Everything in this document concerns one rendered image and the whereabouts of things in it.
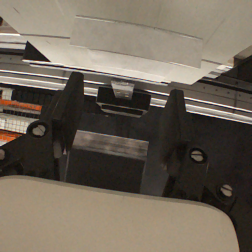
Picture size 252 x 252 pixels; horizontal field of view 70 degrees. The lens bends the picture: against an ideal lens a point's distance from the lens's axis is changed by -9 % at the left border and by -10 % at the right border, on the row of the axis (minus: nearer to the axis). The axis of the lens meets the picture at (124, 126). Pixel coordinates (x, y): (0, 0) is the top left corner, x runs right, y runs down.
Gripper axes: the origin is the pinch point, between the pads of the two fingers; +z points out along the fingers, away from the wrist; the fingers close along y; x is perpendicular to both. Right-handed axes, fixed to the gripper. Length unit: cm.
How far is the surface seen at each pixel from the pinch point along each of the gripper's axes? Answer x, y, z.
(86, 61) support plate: -4.0, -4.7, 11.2
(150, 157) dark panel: -56, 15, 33
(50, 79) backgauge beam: -24.2, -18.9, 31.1
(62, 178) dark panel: -66, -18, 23
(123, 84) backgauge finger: -9.7, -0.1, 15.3
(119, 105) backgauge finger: -22.2, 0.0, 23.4
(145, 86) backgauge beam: -21.8, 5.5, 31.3
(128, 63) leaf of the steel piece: -2.5, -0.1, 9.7
